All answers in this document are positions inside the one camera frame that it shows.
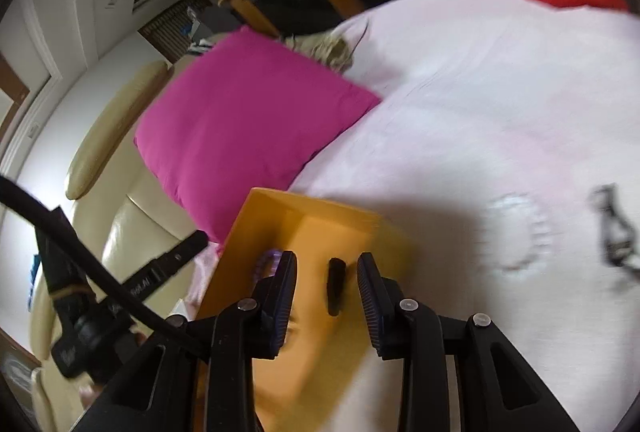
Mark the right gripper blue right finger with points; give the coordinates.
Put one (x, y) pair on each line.
(388, 325)

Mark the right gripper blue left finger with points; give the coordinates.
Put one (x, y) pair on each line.
(274, 295)

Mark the cream leather sofa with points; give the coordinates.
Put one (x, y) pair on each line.
(121, 214)

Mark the black wide ring bangle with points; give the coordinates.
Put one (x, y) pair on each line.
(335, 284)

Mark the silver gold wristwatch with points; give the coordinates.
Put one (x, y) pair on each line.
(621, 252)

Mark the white textured blanket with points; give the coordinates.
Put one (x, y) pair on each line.
(500, 121)

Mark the patterned beige cloth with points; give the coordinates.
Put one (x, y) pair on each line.
(326, 48)

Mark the orange cardboard tray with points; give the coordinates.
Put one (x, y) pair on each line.
(300, 388)

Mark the magenta pillow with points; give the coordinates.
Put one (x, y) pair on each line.
(248, 113)

